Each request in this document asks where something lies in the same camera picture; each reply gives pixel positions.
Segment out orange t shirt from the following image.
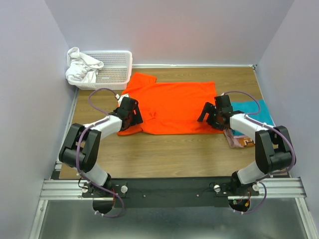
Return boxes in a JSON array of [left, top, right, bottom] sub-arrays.
[[118, 73, 221, 136]]

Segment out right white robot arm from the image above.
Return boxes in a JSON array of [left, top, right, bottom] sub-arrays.
[[197, 94, 296, 195]]

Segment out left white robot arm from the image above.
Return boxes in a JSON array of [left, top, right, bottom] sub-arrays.
[[58, 95, 143, 197]]

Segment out teal folded t shirt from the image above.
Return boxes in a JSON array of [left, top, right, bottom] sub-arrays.
[[231, 100, 274, 126]]

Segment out pink folded t shirt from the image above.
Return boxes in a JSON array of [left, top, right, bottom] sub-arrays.
[[224, 129, 255, 148]]

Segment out white plastic basket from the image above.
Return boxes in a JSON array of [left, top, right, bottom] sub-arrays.
[[76, 50, 133, 90]]

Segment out white t shirt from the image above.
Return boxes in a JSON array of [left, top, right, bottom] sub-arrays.
[[65, 47, 104, 86]]

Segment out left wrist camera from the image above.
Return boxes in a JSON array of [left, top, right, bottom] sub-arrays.
[[115, 94, 129, 106]]

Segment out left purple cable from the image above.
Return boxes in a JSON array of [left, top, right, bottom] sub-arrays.
[[76, 88, 125, 218]]

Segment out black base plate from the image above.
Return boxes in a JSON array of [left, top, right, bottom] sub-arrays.
[[82, 176, 259, 208]]

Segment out aluminium frame rail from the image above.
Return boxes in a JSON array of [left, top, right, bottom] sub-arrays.
[[39, 178, 87, 201]]

